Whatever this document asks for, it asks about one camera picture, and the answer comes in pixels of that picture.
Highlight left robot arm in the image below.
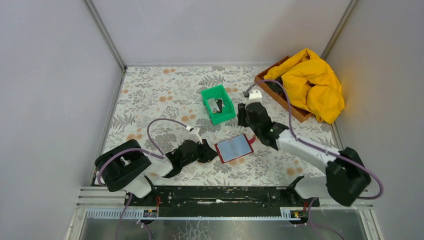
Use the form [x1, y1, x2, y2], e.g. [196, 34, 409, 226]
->
[94, 139, 218, 206]

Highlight floral patterned table mat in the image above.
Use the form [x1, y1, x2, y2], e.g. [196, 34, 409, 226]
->
[104, 66, 322, 186]

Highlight black VIP credit card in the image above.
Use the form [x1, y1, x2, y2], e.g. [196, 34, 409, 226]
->
[212, 99, 224, 114]

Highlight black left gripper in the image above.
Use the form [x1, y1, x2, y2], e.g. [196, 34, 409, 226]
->
[180, 139, 218, 168]

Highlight dark items in tray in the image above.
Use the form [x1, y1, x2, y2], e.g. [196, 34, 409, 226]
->
[266, 76, 284, 95]

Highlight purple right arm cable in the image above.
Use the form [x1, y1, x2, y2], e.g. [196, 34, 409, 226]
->
[243, 79, 385, 240]

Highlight grey credit card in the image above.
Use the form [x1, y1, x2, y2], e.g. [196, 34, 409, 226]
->
[207, 98, 220, 114]

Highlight red leather card holder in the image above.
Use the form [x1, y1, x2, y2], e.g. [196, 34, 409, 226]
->
[214, 133, 257, 165]

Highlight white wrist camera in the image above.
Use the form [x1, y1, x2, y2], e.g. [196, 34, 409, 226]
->
[243, 89, 262, 102]
[185, 125, 203, 145]

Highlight yellow cloth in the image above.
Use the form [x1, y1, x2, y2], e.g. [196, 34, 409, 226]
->
[263, 48, 345, 124]

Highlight green plastic bin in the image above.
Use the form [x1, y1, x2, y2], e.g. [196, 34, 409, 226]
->
[200, 84, 236, 125]

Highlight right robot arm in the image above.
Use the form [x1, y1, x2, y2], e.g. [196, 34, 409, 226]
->
[237, 102, 371, 207]

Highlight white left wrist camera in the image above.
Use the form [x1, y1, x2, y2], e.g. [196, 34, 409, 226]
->
[185, 125, 203, 145]

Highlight brown wooden tray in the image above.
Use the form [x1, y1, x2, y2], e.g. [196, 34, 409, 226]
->
[254, 55, 313, 123]

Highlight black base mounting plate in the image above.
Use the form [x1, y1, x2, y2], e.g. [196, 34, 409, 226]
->
[124, 185, 320, 218]

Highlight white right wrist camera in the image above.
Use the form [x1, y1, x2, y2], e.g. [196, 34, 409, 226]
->
[243, 89, 262, 102]

